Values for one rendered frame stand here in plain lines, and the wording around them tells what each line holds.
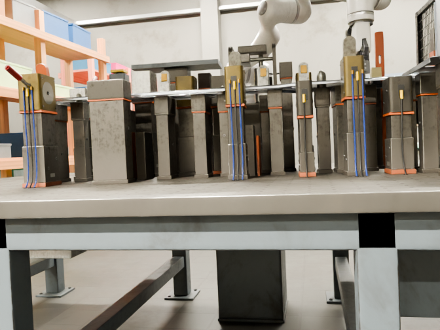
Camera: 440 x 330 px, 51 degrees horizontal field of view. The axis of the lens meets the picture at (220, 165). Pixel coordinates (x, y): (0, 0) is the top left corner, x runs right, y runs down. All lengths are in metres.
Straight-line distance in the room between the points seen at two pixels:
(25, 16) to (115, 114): 3.04
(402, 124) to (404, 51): 7.07
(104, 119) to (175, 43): 7.29
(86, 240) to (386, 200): 0.64
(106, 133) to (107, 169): 0.11
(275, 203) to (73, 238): 0.47
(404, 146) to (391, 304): 0.57
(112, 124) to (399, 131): 0.87
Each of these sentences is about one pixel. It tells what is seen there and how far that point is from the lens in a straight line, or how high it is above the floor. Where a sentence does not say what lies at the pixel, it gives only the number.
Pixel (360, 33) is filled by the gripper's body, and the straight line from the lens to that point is 1.58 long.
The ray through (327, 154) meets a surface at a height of 0.76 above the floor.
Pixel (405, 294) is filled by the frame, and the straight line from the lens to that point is 1.27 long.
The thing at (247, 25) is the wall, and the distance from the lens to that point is 8.55.
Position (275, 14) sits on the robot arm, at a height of 1.32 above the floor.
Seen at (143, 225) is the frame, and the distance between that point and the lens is 1.02.
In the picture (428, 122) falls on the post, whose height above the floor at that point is 0.85.
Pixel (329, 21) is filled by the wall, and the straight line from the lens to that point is 8.47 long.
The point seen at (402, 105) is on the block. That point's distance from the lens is 1.43.
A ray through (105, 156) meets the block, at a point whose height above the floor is 0.79.
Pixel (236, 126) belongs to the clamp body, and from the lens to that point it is 1.40.
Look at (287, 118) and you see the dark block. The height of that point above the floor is 0.90.
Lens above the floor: 0.79
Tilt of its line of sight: 2 degrees down
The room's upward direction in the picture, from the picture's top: 3 degrees counter-clockwise
